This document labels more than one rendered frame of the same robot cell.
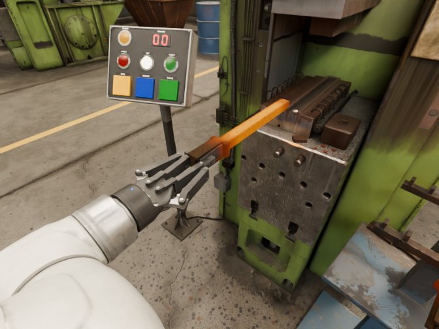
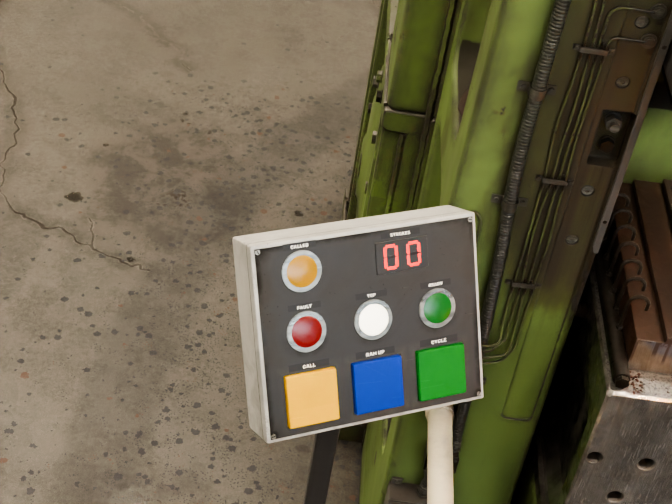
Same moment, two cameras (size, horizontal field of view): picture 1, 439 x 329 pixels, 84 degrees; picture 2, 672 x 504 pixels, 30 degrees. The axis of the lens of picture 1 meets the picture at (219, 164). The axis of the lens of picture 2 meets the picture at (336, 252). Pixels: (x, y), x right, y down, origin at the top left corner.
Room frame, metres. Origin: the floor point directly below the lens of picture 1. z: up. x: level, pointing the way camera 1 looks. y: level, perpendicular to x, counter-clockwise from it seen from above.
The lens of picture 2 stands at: (0.05, 1.19, 2.27)
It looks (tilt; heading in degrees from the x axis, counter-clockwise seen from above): 40 degrees down; 319
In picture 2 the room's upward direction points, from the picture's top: 10 degrees clockwise
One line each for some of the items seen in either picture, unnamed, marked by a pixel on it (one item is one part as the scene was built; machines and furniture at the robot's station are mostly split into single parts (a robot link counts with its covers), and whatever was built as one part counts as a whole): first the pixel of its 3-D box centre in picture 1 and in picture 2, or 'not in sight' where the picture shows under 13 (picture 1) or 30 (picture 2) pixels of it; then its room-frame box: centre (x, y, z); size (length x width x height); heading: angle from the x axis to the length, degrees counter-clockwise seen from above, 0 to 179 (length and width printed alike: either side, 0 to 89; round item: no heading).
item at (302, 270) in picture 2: (124, 38); (301, 271); (1.04, 0.37, 1.16); 0.05 x 0.03 x 0.04; 51
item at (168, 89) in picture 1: (168, 90); (440, 371); (0.91, 0.19, 1.01); 0.07 x 0.05 x 0.07; 76
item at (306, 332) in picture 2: (123, 61); (306, 331); (1.00, 0.38, 1.09); 0.05 x 0.03 x 0.04; 51
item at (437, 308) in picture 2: (170, 64); (437, 308); (0.95, 0.18, 1.09); 0.05 x 0.03 x 0.04; 51
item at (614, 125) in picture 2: (267, 14); (610, 135); (1.01, -0.17, 1.24); 0.03 x 0.03 x 0.07; 51
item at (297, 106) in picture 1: (315, 93); not in sight; (0.92, -0.38, 0.99); 0.42 x 0.05 x 0.01; 141
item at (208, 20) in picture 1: (211, 28); not in sight; (5.69, 0.17, 0.44); 0.59 x 0.59 x 0.88
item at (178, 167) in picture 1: (170, 173); not in sight; (0.35, 0.09, 1.06); 0.11 x 0.01 x 0.04; 146
